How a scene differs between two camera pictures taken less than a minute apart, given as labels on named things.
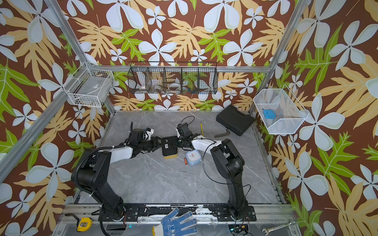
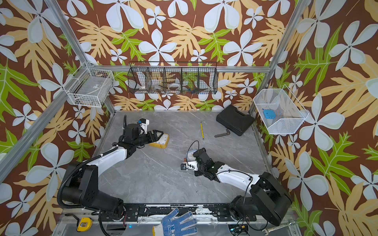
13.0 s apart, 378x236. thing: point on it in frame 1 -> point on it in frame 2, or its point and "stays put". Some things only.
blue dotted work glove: (175, 227) stays put
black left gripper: (154, 144) -> (151, 140)
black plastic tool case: (234, 120) stays put
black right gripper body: (182, 140) -> (200, 169)
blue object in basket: (269, 114) stays put
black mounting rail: (197, 213) stays put
